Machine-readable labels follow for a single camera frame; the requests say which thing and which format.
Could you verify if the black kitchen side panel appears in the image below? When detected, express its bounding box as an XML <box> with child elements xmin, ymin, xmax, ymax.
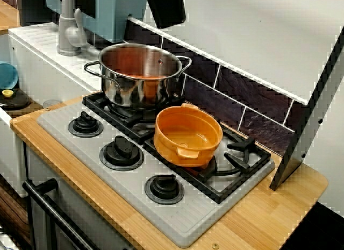
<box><xmin>269</xmin><ymin>26</ymin><xmax>344</xmax><ymax>191</ymax></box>

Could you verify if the wooden table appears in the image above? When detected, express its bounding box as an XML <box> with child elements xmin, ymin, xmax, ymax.
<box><xmin>0</xmin><ymin>0</ymin><xmax>22</xmax><ymax>35</ymax></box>

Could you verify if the large black stove knob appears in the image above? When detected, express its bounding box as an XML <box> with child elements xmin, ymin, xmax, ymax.
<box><xmin>99</xmin><ymin>135</ymin><xmax>145</xmax><ymax>172</ymax></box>

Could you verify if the white toy sink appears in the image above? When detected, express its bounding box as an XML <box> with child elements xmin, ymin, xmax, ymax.
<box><xmin>0</xmin><ymin>23</ymin><xmax>102</xmax><ymax>198</ymax></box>

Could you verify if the stainless steel pot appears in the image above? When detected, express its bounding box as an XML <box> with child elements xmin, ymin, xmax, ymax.
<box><xmin>83</xmin><ymin>42</ymin><xmax>193</xmax><ymax>110</ymax></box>

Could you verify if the wooden countertop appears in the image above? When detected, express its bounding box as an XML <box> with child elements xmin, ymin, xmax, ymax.
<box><xmin>10</xmin><ymin>95</ymin><xmax>329</xmax><ymax>250</ymax></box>

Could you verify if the black burner grate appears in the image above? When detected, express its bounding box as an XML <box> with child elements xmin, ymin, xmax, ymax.
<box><xmin>82</xmin><ymin>91</ymin><xmax>189</xmax><ymax>143</ymax></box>
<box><xmin>142</xmin><ymin>120</ymin><xmax>272</xmax><ymax>205</ymax></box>

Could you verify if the small black stove knob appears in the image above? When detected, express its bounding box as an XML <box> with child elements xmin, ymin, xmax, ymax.
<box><xmin>67</xmin><ymin>111</ymin><xmax>104</xmax><ymax>138</ymax></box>

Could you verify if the grey stove top plate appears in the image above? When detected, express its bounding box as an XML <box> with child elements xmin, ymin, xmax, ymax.
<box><xmin>37</xmin><ymin>95</ymin><xmax>276</xmax><ymax>248</ymax></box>

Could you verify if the orange plastic pot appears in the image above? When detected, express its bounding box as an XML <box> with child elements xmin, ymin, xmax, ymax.
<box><xmin>153</xmin><ymin>103</ymin><xmax>224</xmax><ymax>168</ymax></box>

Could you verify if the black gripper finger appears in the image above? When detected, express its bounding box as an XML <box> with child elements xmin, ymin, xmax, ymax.
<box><xmin>144</xmin><ymin>0</ymin><xmax>187</xmax><ymax>30</ymax></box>

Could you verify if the black oven door handle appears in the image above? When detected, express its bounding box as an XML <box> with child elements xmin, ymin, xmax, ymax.
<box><xmin>23</xmin><ymin>178</ymin><xmax>100</xmax><ymax>250</ymax></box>

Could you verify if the black lid yellow knob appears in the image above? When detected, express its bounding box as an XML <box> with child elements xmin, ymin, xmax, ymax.
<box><xmin>0</xmin><ymin>89</ymin><xmax>32</xmax><ymax>110</ymax></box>

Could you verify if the grey toy faucet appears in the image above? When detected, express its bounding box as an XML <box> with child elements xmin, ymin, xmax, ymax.
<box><xmin>56</xmin><ymin>0</ymin><xmax>87</xmax><ymax>56</ymax></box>

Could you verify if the dark tile backsplash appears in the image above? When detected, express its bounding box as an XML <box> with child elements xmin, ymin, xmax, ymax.
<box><xmin>122</xmin><ymin>18</ymin><xmax>309</xmax><ymax>156</ymax></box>

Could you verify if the teal plastic plate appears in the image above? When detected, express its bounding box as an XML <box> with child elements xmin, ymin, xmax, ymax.
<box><xmin>0</xmin><ymin>61</ymin><xmax>19</xmax><ymax>90</ymax></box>

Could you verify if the white oven cabinet front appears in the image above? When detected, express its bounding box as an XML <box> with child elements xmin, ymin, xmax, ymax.
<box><xmin>24</xmin><ymin>142</ymin><xmax>135</xmax><ymax>250</ymax></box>

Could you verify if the white kitchen back panel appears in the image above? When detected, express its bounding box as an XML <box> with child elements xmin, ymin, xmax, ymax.
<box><xmin>126</xmin><ymin>0</ymin><xmax>344</xmax><ymax>105</ymax></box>

